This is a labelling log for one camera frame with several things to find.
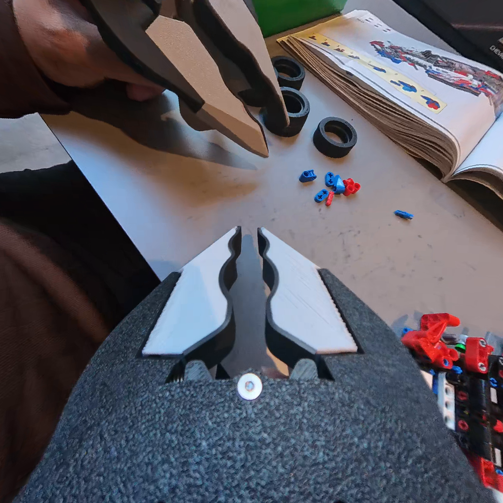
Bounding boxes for black toy car box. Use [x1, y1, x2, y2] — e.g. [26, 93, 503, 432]
[393, 0, 503, 73]

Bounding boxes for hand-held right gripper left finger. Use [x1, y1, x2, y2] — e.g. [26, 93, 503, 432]
[141, 226, 242, 366]

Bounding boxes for toy brick car model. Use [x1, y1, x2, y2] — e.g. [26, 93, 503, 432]
[401, 313, 503, 492]

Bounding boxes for black rubber toy tire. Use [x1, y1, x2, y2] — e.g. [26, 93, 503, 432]
[259, 86, 311, 138]
[313, 117, 358, 159]
[271, 56, 306, 91]

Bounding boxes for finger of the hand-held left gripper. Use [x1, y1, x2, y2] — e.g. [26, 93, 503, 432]
[192, 0, 291, 133]
[145, 16, 270, 158]

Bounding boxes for person's dark trousers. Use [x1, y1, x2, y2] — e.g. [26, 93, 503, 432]
[0, 161, 160, 315]

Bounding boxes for person's left hand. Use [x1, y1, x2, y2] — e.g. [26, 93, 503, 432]
[12, 0, 166, 102]

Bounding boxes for thick building instruction booklet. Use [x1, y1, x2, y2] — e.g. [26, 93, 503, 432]
[277, 10, 503, 189]

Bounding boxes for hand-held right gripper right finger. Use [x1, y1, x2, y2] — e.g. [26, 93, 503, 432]
[257, 227, 358, 357]

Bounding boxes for person's left forearm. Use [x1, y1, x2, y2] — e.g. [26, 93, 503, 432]
[0, 0, 71, 118]

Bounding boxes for green plastic bin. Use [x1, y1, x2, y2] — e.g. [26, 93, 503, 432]
[251, 0, 348, 39]

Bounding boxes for person's brown sweater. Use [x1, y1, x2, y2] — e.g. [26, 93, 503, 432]
[0, 220, 114, 503]

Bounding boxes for grey desk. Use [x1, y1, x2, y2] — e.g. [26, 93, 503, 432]
[39, 35, 503, 346]

